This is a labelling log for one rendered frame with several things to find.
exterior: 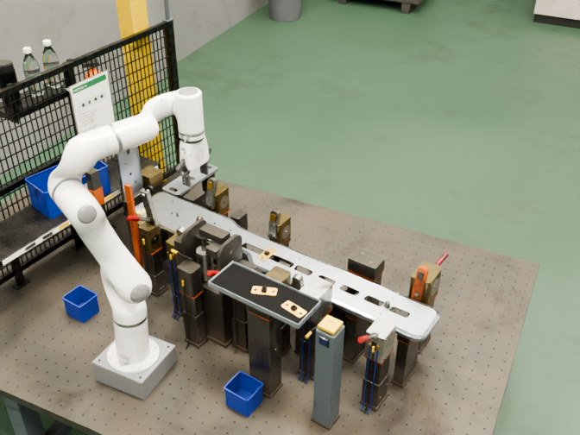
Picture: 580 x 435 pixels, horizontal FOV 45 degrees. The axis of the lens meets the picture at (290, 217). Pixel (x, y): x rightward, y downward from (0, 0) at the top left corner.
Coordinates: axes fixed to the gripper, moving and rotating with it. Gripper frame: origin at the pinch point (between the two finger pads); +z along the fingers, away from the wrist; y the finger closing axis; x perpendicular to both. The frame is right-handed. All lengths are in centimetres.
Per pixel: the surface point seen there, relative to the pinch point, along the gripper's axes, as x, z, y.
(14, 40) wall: 283, 55, 133
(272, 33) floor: 283, 145, 442
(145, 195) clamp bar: 34.5, 24.5, 7.8
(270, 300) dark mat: -38.2, 28.7, -10.6
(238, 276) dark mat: -22.1, 28.7, -6.7
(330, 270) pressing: -37, 45, 31
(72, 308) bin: 52, 69, -24
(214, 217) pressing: 22, 45, 33
